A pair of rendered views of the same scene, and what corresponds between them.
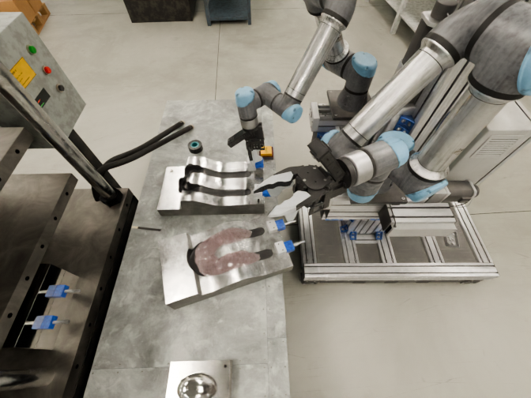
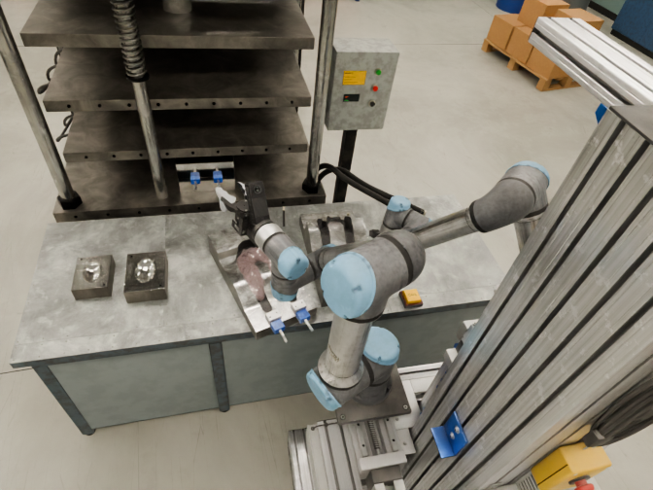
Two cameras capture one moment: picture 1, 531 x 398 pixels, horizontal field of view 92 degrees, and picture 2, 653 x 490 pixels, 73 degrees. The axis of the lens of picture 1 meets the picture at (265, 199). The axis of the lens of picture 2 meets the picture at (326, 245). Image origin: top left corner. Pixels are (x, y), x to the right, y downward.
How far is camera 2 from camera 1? 1.13 m
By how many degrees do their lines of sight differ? 44
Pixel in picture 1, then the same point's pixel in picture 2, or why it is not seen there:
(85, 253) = not seen: hidden behind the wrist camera
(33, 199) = (278, 133)
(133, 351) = (177, 233)
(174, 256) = not seen: hidden behind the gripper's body
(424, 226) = (321, 472)
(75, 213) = (291, 170)
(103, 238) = (270, 193)
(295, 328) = (228, 447)
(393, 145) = (288, 251)
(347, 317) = not seen: outside the picture
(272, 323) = (198, 327)
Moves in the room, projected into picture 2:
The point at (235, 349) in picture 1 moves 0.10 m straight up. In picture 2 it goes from (176, 299) to (172, 284)
